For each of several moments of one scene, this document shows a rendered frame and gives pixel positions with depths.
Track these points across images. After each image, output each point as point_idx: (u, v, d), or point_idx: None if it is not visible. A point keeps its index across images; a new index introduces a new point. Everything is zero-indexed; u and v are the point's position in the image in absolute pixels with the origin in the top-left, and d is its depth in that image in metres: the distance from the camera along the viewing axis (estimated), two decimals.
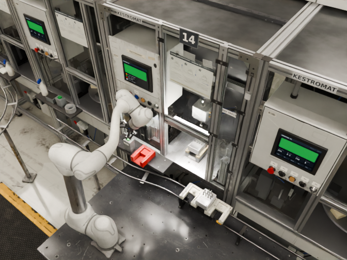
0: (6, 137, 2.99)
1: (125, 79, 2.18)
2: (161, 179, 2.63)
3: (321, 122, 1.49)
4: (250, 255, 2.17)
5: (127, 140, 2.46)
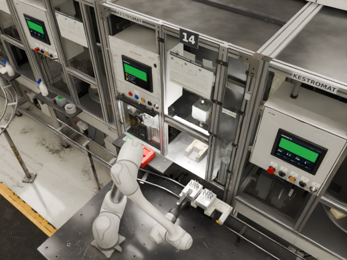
0: (6, 137, 2.99)
1: (125, 79, 2.18)
2: (161, 179, 2.63)
3: (321, 122, 1.49)
4: (250, 255, 2.17)
5: (127, 140, 2.46)
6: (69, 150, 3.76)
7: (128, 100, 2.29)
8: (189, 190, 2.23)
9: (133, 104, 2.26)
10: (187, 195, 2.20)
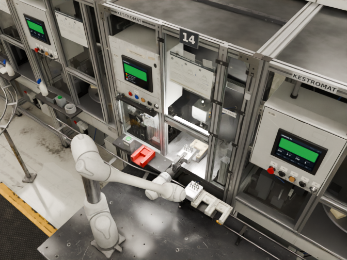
0: (6, 137, 2.99)
1: (125, 79, 2.18)
2: None
3: (321, 122, 1.49)
4: (250, 255, 2.17)
5: (127, 140, 2.46)
6: (69, 150, 3.76)
7: (128, 100, 2.29)
8: (184, 152, 2.32)
9: (133, 104, 2.26)
10: (182, 157, 2.29)
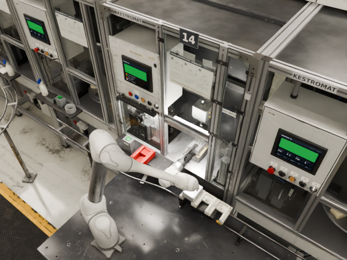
0: (6, 137, 2.99)
1: (125, 79, 2.18)
2: None
3: (321, 122, 1.49)
4: (250, 255, 2.17)
5: (127, 140, 2.46)
6: (69, 150, 3.76)
7: (128, 100, 2.29)
8: (194, 144, 2.42)
9: (133, 104, 2.26)
10: (193, 148, 2.39)
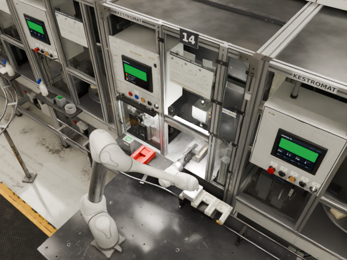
0: (6, 137, 2.99)
1: (125, 79, 2.18)
2: None
3: (321, 122, 1.49)
4: (250, 255, 2.17)
5: (127, 140, 2.46)
6: (69, 150, 3.76)
7: (128, 100, 2.29)
8: (194, 144, 2.43)
9: (133, 104, 2.26)
10: (193, 148, 2.39)
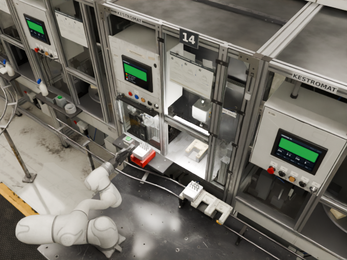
0: (6, 137, 2.99)
1: (125, 79, 2.18)
2: (161, 179, 2.63)
3: (321, 122, 1.49)
4: (250, 255, 2.17)
5: (127, 140, 2.46)
6: (69, 150, 3.76)
7: (128, 100, 2.29)
8: (131, 145, 2.27)
9: (133, 104, 2.26)
10: (128, 150, 2.24)
